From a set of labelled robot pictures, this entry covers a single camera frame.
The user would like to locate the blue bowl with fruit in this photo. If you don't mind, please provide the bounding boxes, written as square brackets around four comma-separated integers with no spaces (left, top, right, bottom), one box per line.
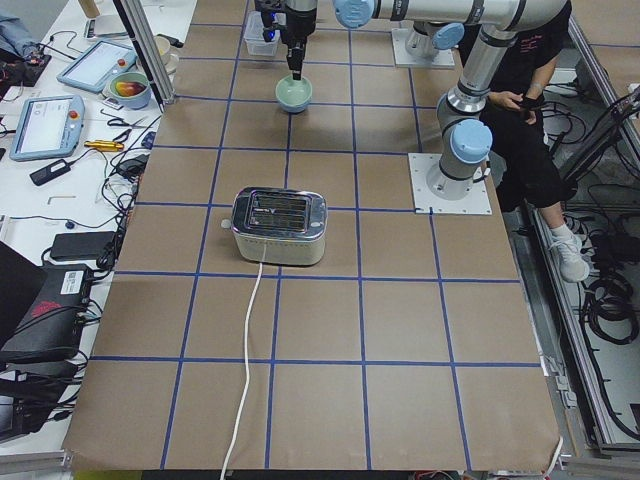
[108,72,151,110]

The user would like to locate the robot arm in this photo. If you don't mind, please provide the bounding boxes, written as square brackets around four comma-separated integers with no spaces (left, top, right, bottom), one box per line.
[333,0,564,90]
[429,25,516,201]

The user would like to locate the aluminium frame post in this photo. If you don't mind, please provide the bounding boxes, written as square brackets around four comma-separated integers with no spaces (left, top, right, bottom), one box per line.
[113,0,175,108]

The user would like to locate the teach pendant tablet far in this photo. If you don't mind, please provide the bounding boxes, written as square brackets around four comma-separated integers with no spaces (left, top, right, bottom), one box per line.
[57,40,137,93]

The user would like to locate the seated person black shirt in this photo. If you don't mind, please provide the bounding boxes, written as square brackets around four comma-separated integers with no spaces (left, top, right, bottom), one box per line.
[480,1,590,283]

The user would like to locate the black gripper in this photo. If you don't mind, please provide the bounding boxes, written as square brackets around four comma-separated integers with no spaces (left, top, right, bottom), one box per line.
[281,7,316,81]

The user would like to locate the teach pendant tablet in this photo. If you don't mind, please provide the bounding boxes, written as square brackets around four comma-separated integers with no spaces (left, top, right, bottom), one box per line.
[9,95,85,162]
[57,40,137,93]

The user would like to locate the clear plastic container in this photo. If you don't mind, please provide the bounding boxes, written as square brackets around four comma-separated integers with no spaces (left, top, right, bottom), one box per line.
[243,11,280,57]

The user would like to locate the beige bowl with lemon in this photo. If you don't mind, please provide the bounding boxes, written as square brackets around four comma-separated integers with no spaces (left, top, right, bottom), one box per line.
[154,35,179,74]

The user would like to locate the green bowl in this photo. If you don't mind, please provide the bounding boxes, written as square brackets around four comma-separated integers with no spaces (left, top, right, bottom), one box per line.
[275,75,313,104]

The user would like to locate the orange screwdriver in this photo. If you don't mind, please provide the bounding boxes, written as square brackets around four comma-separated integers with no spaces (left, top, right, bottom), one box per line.
[84,140,125,152]

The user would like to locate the scissors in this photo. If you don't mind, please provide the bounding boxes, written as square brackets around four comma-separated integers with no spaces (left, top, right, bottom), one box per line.
[100,109,146,143]

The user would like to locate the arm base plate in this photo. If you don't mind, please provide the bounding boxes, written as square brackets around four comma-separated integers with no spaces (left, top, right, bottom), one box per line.
[408,153,492,215]
[391,27,455,70]

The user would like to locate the cream silver toaster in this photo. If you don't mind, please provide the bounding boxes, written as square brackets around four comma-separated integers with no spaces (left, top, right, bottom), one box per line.
[228,186,328,266]

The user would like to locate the teach pendant tablet near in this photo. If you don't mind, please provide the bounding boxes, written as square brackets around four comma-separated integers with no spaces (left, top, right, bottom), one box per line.
[9,95,85,162]

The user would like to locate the white toaster cable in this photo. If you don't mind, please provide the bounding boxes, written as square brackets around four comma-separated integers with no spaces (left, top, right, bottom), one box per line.
[219,259,265,480]

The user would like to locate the black power adapter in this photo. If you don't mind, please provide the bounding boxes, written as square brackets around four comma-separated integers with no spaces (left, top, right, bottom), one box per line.
[29,159,72,186]

